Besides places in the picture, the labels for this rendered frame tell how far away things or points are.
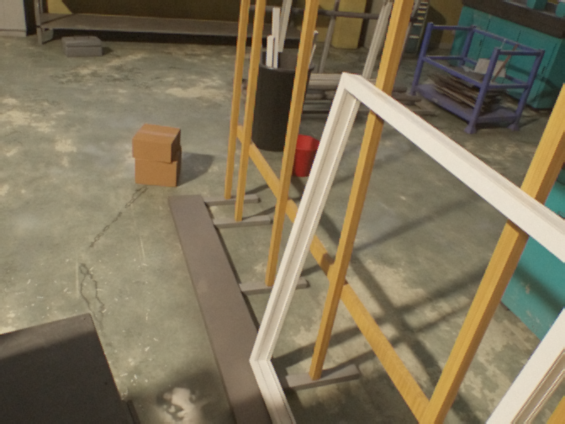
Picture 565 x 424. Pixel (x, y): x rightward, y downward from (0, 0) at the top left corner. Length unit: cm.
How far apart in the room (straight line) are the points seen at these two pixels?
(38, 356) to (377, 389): 168
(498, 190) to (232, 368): 165
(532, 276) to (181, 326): 196
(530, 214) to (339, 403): 161
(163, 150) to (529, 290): 257
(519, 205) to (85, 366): 115
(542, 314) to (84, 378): 248
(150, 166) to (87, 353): 257
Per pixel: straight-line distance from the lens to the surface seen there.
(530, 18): 796
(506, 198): 124
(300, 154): 423
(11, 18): 802
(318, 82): 635
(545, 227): 118
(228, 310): 283
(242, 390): 246
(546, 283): 318
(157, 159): 391
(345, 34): 906
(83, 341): 157
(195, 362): 263
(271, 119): 460
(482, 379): 297
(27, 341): 160
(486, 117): 639
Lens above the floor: 195
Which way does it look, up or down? 31 degrees down
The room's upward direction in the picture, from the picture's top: 8 degrees clockwise
